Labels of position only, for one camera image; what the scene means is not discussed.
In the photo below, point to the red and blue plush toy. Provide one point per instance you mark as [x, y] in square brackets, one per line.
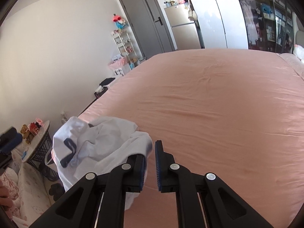
[119, 21]

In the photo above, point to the grey door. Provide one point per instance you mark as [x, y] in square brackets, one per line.
[149, 26]

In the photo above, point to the pink bed sheet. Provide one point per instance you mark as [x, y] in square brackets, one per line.
[234, 112]

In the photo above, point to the pink pillow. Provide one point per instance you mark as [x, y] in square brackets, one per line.
[294, 62]

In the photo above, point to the round white side table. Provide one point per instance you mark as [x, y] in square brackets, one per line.
[38, 154]

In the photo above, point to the white shirt with navy trim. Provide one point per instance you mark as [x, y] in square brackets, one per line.
[98, 146]

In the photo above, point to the white storage shelf rack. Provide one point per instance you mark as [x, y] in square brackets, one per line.
[125, 46]

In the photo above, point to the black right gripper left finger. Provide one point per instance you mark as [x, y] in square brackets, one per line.
[97, 200]

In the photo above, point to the pink storage box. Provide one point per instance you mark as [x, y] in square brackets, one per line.
[120, 66]

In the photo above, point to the black clothes pile on stool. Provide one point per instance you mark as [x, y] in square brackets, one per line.
[107, 81]

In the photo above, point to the brown teddy bear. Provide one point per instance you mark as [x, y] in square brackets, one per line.
[27, 135]

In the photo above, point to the pink patterned blanket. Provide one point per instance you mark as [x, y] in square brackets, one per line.
[27, 191]

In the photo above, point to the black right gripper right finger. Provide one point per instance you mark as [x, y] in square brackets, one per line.
[203, 200]

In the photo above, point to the beige refrigerator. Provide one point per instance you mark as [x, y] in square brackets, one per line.
[183, 28]

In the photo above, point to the dark glass display cabinet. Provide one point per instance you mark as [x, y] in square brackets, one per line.
[269, 25]

